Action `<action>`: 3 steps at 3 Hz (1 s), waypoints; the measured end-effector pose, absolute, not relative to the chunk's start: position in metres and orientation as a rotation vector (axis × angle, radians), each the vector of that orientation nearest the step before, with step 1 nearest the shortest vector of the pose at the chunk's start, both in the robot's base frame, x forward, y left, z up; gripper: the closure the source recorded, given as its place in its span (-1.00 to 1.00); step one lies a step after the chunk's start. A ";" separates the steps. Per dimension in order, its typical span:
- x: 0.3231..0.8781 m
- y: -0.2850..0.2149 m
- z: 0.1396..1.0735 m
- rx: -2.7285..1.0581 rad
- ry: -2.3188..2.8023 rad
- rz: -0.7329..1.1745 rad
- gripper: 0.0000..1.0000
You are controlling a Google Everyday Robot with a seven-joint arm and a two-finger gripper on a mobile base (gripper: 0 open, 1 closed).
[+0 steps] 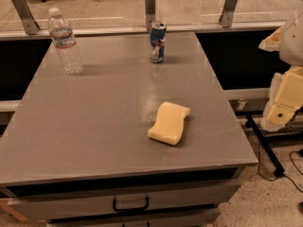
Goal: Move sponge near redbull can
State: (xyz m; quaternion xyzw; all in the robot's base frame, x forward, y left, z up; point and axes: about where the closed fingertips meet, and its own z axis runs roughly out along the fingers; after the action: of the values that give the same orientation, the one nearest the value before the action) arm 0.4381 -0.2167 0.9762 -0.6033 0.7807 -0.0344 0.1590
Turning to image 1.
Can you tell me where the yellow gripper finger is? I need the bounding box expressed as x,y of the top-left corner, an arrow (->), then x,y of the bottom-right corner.
258,26 -> 282,52
260,66 -> 303,131

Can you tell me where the yellow sponge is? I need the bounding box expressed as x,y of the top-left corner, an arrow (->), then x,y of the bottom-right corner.
148,102 -> 190,146

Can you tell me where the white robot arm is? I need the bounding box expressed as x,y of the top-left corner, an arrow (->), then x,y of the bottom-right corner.
258,6 -> 303,131

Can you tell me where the blue redbull can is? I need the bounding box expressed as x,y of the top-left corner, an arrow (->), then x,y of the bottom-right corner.
150,21 -> 167,63

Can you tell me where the black metal stand leg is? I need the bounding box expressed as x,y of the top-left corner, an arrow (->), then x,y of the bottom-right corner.
246,114 -> 285,178

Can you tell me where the lower grey drawer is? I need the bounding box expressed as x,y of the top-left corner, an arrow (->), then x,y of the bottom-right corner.
46,208 -> 220,227

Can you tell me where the grey drawer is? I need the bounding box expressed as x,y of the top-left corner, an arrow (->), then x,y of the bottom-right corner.
46,208 -> 220,227
9,179 -> 241,220

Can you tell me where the clear plastic water bottle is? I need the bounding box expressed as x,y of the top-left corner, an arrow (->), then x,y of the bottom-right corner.
48,8 -> 83,75

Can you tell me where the upper grey drawer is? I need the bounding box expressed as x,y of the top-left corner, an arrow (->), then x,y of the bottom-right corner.
9,179 -> 241,220

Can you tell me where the right metal railing bracket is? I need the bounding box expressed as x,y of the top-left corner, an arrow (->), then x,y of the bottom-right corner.
219,0 -> 238,28

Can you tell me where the metal railing bracket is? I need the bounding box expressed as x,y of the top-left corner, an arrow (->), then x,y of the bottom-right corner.
219,0 -> 238,28
11,0 -> 40,35
145,0 -> 156,31

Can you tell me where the black floor cable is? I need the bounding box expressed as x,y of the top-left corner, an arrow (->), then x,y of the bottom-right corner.
257,139 -> 303,194

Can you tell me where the middle metal railing bracket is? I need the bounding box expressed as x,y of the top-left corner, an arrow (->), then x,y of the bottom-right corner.
145,0 -> 156,31

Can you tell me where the left metal railing bracket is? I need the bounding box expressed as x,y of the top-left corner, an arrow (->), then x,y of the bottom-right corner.
11,0 -> 40,35

